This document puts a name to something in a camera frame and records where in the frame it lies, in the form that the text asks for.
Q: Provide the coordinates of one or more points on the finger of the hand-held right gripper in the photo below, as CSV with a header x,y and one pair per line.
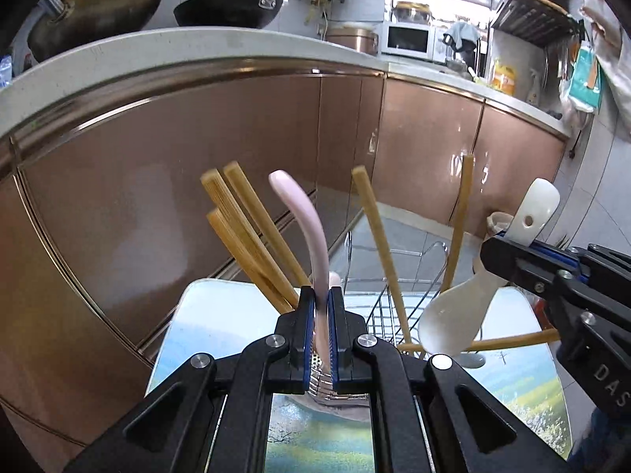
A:
x,y
557,255
512,263

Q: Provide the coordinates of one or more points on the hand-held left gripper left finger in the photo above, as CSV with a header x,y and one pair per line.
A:
x,y
308,335

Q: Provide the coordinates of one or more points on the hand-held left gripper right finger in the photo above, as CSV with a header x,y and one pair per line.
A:
x,y
335,335

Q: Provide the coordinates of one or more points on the bamboo chopstick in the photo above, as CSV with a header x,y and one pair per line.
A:
x,y
273,231
458,207
237,249
379,241
512,341
246,231

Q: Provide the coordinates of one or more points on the white ceramic spoon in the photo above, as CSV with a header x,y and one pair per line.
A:
x,y
453,315

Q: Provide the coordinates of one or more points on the person's right hand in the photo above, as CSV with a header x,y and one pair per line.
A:
x,y
611,448

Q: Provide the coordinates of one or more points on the beige trash bin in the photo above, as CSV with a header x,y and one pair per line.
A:
x,y
498,221

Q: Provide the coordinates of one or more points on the grey drip tray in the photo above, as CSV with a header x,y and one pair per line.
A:
x,y
340,401

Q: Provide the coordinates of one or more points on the teal packet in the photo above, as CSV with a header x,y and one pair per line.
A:
x,y
584,79

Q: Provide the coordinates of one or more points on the yellow oil bottle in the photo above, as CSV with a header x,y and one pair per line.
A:
x,y
504,79

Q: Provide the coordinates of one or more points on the white hanging plastic bags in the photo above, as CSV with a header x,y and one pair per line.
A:
x,y
611,49

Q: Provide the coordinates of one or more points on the blue-grey cloth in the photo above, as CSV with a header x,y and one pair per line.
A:
x,y
463,34

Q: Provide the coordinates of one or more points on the white microwave oven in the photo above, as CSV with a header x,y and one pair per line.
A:
x,y
409,42

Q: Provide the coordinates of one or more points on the black dish rack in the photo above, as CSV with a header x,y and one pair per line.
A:
x,y
532,5

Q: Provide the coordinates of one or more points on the glass pot with yellow lid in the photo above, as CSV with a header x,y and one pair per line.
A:
x,y
413,12

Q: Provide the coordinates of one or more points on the copper rice cooker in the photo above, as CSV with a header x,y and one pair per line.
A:
x,y
352,42

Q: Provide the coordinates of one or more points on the white kitchen countertop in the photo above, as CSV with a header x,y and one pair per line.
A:
x,y
148,54

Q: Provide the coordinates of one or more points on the bronze wok with lid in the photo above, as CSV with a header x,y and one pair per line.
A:
x,y
98,15

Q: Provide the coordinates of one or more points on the blue white carton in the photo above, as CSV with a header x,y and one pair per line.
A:
x,y
5,71

